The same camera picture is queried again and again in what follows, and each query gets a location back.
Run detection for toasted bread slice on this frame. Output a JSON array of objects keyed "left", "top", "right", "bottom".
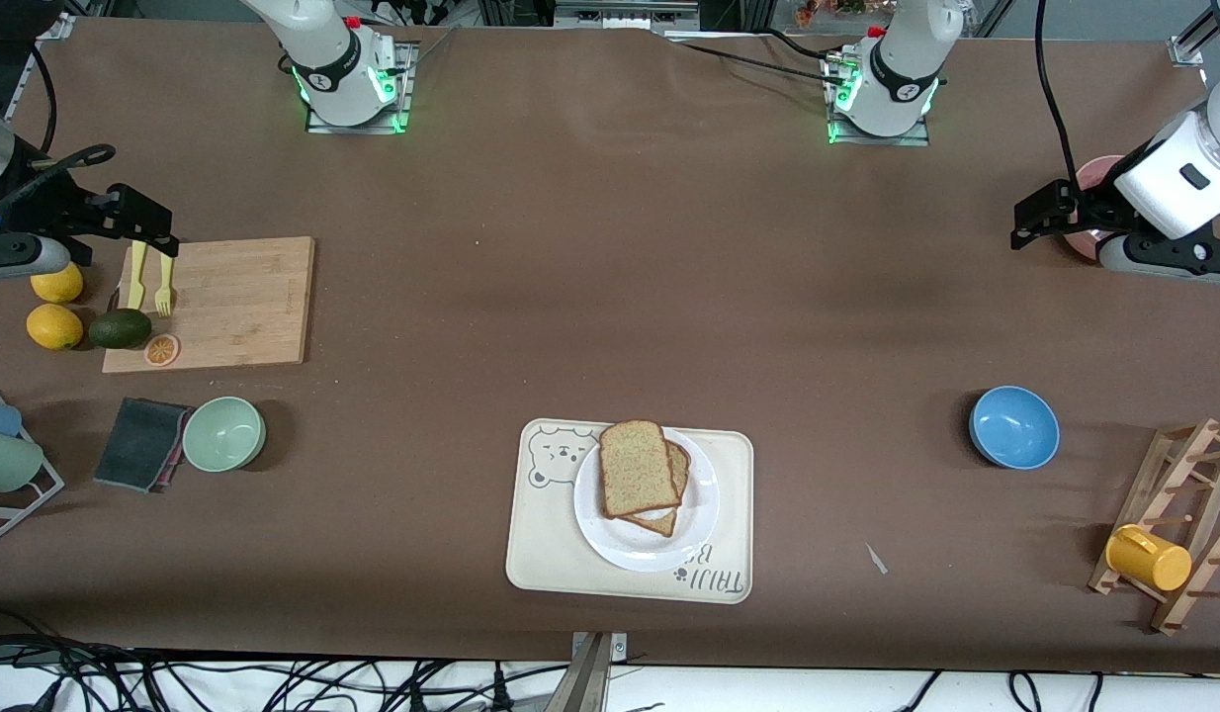
[{"left": 625, "top": 440, "right": 691, "bottom": 538}]

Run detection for white round plate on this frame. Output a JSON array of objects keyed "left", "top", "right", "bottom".
[{"left": 573, "top": 427, "right": 721, "bottom": 574}]

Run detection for untoasted bread slice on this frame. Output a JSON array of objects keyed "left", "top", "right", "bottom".
[{"left": 598, "top": 419, "right": 683, "bottom": 519}]

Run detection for pink bowl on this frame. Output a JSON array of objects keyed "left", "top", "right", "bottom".
[{"left": 1063, "top": 155, "right": 1130, "bottom": 261}]

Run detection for yellow lemon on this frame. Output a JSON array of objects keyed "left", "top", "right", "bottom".
[
  {"left": 30, "top": 259, "right": 85, "bottom": 304},
  {"left": 26, "top": 303, "right": 85, "bottom": 351}
]

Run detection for green avocado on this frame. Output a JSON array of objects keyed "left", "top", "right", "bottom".
[{"left": 87, "top": 309, "right": 154, "bottom": 350}]

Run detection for wooden cutting board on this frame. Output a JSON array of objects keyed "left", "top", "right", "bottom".
[{"left": 102, "top": 235, "right": 316, "bottom": 375}]

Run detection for blue bowl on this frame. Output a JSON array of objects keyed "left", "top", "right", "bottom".
[{"left": 969, "top": 385, "right": 1061, "bottom": 470}]

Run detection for folded dark grey cloth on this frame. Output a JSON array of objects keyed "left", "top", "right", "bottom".
[{"left": 93, "top": 397, "right": 194, "bottom": 493}]

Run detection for mint green bowl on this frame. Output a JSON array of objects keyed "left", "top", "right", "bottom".
[{"left": 182, "top": 396, "right": 267, "bottom": 473}]

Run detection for wooden mug rack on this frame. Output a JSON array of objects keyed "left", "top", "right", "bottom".
[{"left": 1089, "top": 417, "right": 1220, "bottom": 635}]

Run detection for pale green cup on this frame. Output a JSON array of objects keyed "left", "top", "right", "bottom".
[{"left": 0, "top": 431, "right": 45, "bottom": 493}]

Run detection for yellow mug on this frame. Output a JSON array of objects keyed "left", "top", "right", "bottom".
[{"left": 1105, "top": 524, "right": 1193, "bottom": 592}]

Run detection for grey box behind table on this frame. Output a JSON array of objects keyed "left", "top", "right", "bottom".
[{"left": 554, "top": 0, "right": 702, "bottom": 31}]

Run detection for cream bear print tray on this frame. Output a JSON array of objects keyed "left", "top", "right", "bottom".
[{"left": 505, "top": 418, "right": 755, "bottom": 605}]

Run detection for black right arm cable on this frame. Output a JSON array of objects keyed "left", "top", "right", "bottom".
[{"left": 0, "top": 40, "right": 117, "bottom": 230}]

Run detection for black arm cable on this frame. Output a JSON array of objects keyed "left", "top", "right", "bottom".
[
  {"left": 1035, "top": 0, "right": 1082, "bottom": 185},
  {"left": 0, "top": 40, "right": 117, "bottom": 230}
]

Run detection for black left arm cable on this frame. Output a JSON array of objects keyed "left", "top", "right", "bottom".
[{"left": 1035, "top": 0, "right": 1082, "bottom": 185}]

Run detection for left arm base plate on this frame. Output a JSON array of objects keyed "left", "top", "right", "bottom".
[{"left": 828, "top": 54, "right": 932, "bottom": 147}]

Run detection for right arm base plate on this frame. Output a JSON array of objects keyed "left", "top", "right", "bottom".
[{"left": 305, "top": 40, "right": 413, "bottom": 134}]

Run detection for white wire rack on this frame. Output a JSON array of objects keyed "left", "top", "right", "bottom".
[{"left": 0, "top": 388, "right": 65, "bottom": 547}]

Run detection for black cable on table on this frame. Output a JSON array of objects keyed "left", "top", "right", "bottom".
[{"left": 666, "top": 36, "right": 850, "bottom": 88}]

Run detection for tangled black floor cables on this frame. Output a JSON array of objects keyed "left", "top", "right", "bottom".
[{"left": 0, "top": 633, "right": 571, "bottom": 712}]

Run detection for metal table bracket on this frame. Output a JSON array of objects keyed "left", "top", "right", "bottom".
[{"left": 543, "top": 631, "right": 629, "bottom": 712}]

